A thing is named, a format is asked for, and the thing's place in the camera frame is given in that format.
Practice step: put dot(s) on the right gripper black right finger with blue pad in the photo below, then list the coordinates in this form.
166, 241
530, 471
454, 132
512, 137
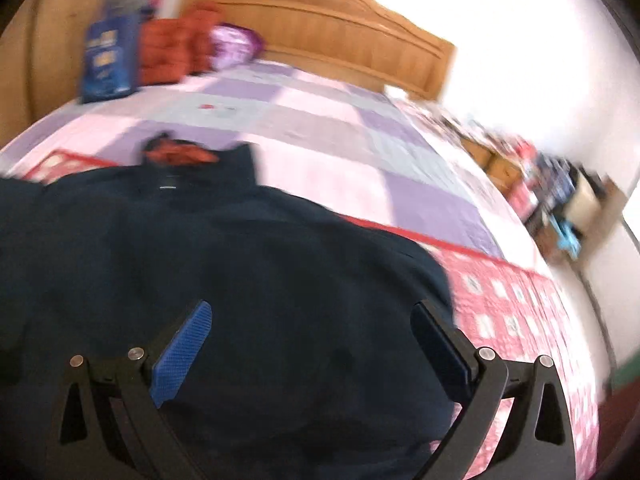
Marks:
537, 441

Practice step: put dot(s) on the dark navy jacket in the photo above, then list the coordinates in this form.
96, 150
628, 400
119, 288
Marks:
310, 369

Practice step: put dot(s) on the wooden nightstand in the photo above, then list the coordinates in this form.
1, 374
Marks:
504, 171

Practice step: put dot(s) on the pile of colourful clothes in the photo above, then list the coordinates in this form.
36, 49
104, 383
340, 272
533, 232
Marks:
548, 183

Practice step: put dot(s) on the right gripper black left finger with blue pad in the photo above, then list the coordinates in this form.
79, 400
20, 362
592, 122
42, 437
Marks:
106, 421

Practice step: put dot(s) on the wooden wardrobe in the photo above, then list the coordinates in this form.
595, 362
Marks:
41, 60

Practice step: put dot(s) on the cardboard box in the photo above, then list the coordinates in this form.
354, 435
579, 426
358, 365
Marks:
593, 211

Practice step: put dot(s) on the purple pink checkered bedspread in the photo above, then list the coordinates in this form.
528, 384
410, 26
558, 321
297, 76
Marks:
362, 155

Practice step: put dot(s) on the wooden headboard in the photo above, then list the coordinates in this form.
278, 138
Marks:
355, 41

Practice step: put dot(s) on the orange red padded coat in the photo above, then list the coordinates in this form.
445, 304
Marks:
172, 48

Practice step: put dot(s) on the light blue cloth item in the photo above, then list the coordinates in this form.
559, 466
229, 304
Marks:
564, 238

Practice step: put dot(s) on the purple patterned pillow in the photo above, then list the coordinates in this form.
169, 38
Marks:
233, 46

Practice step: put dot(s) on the blue paper shopping bag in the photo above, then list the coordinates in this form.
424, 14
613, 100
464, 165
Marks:
111, 58

